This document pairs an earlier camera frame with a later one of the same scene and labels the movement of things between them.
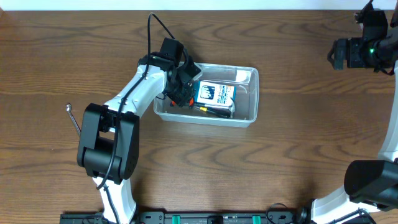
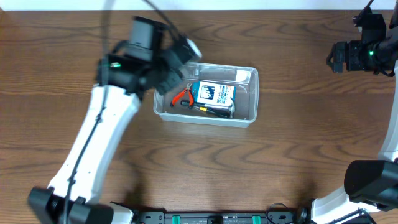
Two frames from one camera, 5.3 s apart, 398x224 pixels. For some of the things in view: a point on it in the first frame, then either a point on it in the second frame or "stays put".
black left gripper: x=179 y=94 → x=170 y=79
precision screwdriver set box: x=214 y=94 stays put
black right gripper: x=339 y=53 stays put
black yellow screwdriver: x=225 y=112 stays put
